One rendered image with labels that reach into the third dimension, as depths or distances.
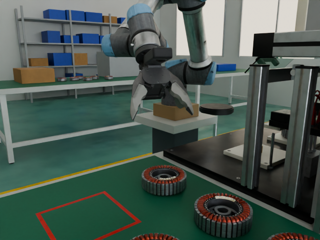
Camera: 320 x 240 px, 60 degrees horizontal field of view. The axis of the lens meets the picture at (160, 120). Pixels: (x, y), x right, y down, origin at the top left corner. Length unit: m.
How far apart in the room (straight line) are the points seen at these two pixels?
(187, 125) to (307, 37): 0.88
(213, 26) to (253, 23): 1.13
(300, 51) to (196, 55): 0.80
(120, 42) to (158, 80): 0.28
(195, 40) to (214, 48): 6.01
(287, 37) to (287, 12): 5.69
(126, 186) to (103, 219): 0.15
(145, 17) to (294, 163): 0.51
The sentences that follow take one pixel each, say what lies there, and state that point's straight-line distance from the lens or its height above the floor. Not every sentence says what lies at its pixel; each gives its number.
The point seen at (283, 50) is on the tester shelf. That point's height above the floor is 1.08.
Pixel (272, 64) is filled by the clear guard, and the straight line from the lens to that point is 1.12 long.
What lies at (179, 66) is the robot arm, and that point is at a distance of 1.40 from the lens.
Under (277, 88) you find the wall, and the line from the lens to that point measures 6.29.
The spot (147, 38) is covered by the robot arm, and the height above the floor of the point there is 1.11.
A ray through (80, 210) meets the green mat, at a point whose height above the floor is 0.75.
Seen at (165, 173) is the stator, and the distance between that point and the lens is 0.74.
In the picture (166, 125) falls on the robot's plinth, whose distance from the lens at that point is 1.32.
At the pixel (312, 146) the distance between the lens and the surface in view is 0.84.
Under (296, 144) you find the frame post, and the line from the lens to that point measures 0.60.
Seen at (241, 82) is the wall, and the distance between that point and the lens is 6.77.
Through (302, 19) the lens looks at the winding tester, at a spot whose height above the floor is 1.15.
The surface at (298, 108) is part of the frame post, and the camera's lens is 0.60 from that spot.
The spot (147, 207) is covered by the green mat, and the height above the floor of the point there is 0.75.
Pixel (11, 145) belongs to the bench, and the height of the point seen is 0.19.
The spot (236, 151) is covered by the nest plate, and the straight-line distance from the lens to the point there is 0.89.
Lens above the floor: 1.08
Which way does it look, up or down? 14 degrees down
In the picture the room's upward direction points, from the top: straight up
